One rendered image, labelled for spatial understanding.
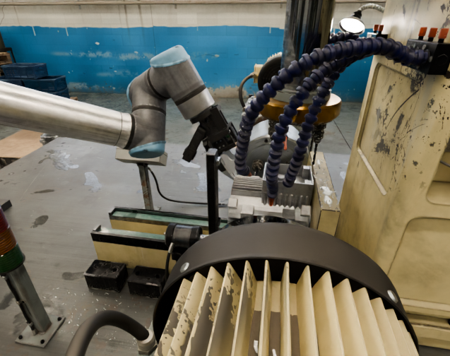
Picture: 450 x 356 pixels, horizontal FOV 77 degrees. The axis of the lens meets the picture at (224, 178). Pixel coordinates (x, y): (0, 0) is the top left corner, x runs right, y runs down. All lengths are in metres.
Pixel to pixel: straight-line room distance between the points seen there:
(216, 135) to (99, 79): 6.67
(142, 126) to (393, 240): 0.60
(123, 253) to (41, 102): 0.48
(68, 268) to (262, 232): 0.92
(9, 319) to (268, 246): 0.88
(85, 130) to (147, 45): 6.04
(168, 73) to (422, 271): 0.70
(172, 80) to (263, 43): 5.52
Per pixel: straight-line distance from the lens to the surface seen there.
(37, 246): 1.20
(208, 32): 6.32
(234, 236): 0.19
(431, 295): 0.80
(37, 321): 0.89
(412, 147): 0.57
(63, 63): 7.74
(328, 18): 0.63
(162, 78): 0.74
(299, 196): 0.71
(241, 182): 0.75
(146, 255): 0.91
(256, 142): 0.93
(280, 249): 0.17
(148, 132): 0.74
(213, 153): 0.57
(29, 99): 0.70
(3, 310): 1.03
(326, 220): 0.63
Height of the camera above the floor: 1.48
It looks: 29 degrees down
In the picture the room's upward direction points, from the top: straight up
